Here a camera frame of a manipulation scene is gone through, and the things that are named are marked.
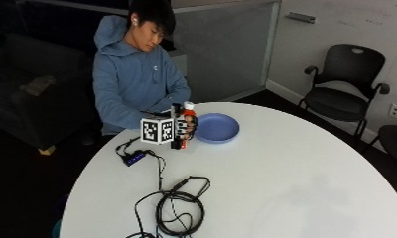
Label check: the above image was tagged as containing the white cube with black markers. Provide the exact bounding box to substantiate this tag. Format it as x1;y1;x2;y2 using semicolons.
138;115;177;146

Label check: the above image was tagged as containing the blue plate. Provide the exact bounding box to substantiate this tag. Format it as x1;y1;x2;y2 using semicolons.
193;112;241;144

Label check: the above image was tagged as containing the small black hub box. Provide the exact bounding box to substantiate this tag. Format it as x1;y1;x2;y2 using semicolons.
120;150;148;167

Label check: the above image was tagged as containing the black office chair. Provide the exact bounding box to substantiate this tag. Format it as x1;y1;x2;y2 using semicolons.
297;43;391;141

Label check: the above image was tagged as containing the dark sofa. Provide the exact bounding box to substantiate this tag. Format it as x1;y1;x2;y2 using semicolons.
0;32;98;156

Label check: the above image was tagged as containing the tan cushion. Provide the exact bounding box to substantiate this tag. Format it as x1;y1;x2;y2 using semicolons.
19;74;57;97

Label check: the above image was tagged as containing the grey door handle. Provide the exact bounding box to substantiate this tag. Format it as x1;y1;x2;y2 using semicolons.
285;11;317;25

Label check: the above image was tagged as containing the the person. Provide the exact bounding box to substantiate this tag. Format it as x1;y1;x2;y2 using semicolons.
92;0;192;136

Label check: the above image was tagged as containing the coiled black cable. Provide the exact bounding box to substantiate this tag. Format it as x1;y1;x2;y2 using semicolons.
114;136;211;238

